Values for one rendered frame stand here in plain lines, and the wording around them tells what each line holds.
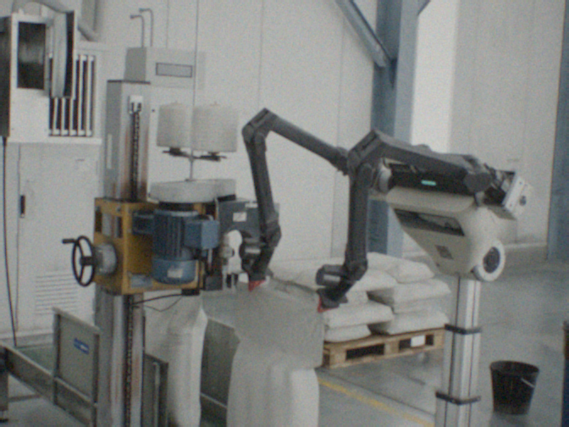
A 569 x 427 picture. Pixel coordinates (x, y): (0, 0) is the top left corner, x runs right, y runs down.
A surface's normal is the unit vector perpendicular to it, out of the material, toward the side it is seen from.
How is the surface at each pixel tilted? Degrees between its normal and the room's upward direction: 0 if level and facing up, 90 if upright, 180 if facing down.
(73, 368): 90
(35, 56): 90
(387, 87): 90
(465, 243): 130
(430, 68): 90
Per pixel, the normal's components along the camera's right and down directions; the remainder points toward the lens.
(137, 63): -0.79, 0.03
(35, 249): 0.58, 0.11
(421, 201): -0.47, -0.75
